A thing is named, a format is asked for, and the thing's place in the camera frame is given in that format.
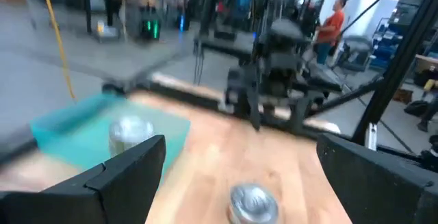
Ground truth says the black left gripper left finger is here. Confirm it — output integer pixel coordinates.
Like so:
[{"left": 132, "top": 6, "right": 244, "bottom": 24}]
[{"left": 0, "top": 134, "right": 167, "bottom": 224}]

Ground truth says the black metal rig frame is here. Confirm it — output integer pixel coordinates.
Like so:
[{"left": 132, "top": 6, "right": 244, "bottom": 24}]
[{"left": 0, "top": 0, "right": 438, "bottom": 170}]

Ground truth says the computer with green lights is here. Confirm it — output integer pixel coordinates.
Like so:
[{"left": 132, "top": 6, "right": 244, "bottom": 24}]
[{"left": 138, "top": 10, "right": 162, "bottom": 42}]

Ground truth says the silver lid tin can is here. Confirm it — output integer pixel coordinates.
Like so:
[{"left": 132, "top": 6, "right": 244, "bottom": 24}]
[{"left": 227, "top": 182, "right": 280, "bottom": 224}]

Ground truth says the person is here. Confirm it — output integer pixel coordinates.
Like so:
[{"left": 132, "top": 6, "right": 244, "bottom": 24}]
[
  {"left": 314, "top": 0, "right": 350, "bottom": 66},
  {"left": 416, "top": 64, "right": 438, "bottom": 132}
]

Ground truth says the yellow hanging cable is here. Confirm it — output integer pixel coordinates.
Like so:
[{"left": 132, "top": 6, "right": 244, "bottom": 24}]
[{"left": 39, "top": 0, "right": 77, "bottom": 101}]

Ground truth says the black work table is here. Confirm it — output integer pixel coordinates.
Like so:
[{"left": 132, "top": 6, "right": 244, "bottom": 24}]
[{"left": 200, "top": 28, "right": 261, "bottom": 58}]

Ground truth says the metal tin can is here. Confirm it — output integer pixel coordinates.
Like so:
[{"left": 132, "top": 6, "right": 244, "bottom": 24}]
[{"left": 108, "top": 115, "right": 155, "bottom": 158}]

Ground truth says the computer with blue lights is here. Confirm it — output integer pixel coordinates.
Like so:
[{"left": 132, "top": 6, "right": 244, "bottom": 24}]
[{"left": 177, "top": 11, "right": 188, "bottom": 33}]

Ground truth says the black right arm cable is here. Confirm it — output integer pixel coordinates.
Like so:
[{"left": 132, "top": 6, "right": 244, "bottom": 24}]
[{"left": 340, "top": 0, "right": 407, "bottom": 35}]

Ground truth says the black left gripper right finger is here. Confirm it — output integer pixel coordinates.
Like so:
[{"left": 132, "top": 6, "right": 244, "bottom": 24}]
[{"left": 316, "top": 133, "right": 438, "bottom": 224}]

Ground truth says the teal plastic bin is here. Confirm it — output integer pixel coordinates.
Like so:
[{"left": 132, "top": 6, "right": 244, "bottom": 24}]
[{"left": 29, "top": 92, "right": 192, "bottom": 180}]

